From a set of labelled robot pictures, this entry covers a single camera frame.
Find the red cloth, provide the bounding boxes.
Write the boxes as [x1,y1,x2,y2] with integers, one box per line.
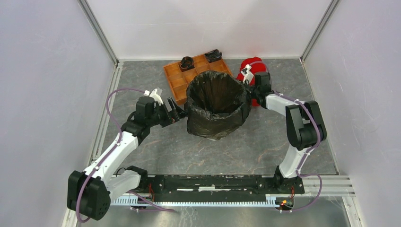
[236,57,271,108]

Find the rolled black bag back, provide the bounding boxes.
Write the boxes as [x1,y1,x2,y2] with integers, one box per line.
[204,49,222,63]

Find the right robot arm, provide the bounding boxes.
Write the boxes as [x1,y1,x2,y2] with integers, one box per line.
[243,71,327,193]

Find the right aluminium corner post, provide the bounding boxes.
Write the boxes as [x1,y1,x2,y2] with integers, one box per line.
[300,0,340,63]

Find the black trash bag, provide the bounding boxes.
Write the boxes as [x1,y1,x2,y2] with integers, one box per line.
[184,70,252,140]

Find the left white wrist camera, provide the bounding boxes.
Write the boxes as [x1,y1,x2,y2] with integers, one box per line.
[143,87,164,106]

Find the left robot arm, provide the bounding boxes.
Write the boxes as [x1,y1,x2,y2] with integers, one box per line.
[67,95,187,223]

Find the aluminium corner post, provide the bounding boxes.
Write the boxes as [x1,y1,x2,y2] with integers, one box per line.
[300,0,340,63]
[78,0,119,65]

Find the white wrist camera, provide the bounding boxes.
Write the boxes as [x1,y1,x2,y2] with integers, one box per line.
[143,87,164,106]
[240,64,254,84]

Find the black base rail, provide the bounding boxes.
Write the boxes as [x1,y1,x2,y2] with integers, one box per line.
[135,175,305,203]

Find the left aluminium corner post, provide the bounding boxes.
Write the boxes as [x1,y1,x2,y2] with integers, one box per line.
[78,0,119,65]

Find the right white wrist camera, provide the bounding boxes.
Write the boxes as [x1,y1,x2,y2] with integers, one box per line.
[240,64,254,84]

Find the rolled black bag left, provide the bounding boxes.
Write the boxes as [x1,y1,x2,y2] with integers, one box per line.
[178,56,195,72]

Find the rolled black bag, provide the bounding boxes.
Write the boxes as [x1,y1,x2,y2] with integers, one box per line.
[204,49,222,63]
[178,56,195,72]

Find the orange compartment tray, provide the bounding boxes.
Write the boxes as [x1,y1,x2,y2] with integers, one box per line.
[163,54,233,105]

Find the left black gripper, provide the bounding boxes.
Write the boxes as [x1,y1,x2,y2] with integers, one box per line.
[147,97,189,128]

